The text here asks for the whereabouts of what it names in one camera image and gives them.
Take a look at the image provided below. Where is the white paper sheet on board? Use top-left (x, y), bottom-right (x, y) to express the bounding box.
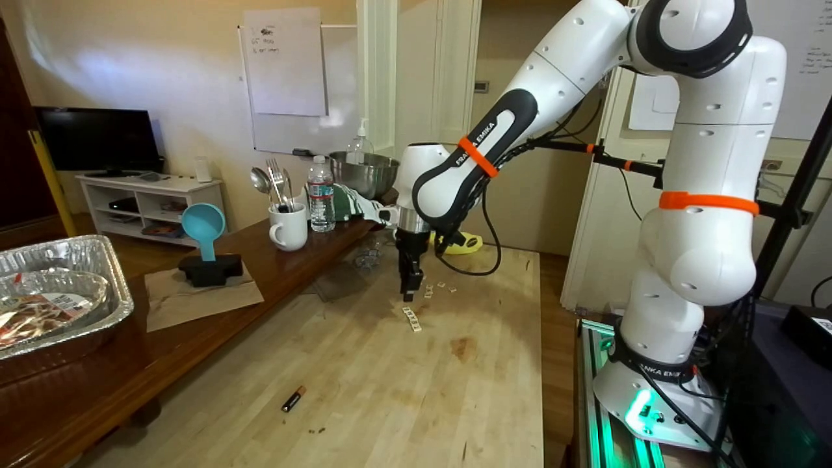
top-left (239, 7), bottom-right (330, 118)

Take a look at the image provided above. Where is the dark wooden side counter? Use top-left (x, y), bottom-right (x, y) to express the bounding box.
top-left (0, 216), bottom-right (385, 468)

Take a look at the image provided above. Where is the black block stand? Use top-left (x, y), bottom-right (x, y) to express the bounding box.
top-left (178, 251), bottom-right (248, 291)

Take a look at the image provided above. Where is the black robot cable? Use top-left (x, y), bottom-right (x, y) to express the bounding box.
top-left (429, 181), bottom-right (507, 281)

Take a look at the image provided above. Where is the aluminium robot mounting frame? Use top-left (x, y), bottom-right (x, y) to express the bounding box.
top-left (571, 315), bottom-right (738, 468)

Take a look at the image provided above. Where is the clear plastic water bottle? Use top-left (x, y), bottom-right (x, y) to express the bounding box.
top-left (304, 152), bottom-right (338, 235)

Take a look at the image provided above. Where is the yellow pole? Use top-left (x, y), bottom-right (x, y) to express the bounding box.
top-left (25, 128), bottom-right (82, 239)

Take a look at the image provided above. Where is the aluminium foil tray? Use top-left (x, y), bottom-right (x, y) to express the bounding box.
top-left (0, 232), bottom-right (138, 367)

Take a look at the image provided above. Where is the black tripod with boom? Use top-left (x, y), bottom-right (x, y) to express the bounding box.
top-left (526, 92), bottom-right (832, 293)

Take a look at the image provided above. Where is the white mug holding spoons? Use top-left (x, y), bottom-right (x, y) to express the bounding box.
top-left (265, 200), bottom-right (313, 254)

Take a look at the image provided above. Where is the red packet in tray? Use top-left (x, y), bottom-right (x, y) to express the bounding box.
top-left (0, 287), bottom-right (99, 352)

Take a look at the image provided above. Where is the large steel mixing bowl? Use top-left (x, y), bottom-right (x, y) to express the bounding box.
top-left (326, 150), bottom-right (404, 200)

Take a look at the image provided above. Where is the blue plastic funnel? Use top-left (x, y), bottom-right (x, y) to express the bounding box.
top-left (179, 200), bottom-right (233, 265)

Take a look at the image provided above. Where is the white television shelf unit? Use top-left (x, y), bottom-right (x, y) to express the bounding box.
top-left (75, 172), bottom-right (233, 250)

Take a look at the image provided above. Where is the black flat television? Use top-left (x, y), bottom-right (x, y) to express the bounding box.
top-left (32, 103), bottom-right (170, 180)

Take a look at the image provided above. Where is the black marker pen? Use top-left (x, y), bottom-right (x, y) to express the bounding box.
top-left (278, 384), bottom-right (311, 416)

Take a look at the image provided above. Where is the dark wooden cabinet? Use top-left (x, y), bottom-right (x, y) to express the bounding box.
top-left (0, 14), bottom-right (57, 229)

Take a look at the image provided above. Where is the white wall board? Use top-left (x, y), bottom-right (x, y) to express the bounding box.
top-left (236, 20), bottom-right (365, 157)

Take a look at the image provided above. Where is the white refrigerator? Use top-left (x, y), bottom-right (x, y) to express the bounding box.
top-left (558, 65), bottom-right (671, 317)

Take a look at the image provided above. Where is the black computer box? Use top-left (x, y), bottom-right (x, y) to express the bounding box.
top-left (745, 297), bottom-right (832, 468)

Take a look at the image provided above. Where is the brown cardboard sheet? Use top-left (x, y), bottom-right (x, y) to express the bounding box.
top-left (142, 256), bottom-right (268, 336)

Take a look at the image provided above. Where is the metal spoon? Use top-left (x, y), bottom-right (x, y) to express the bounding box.
top-left (248, 164), bottom-right (281, 209)
top-left (268, 164), bottom-right (296, 209)

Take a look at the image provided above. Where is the green striped white towel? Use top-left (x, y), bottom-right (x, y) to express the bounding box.
top-left (334, 181), bottom-right (395, 232)

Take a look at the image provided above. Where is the clear pump dispenser bottle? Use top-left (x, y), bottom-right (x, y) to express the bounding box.
top-left (347, 113), bottom-right (372, 169)

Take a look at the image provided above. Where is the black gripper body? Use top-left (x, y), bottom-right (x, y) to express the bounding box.
top-left (392, 226), bottom-right (435, 273)

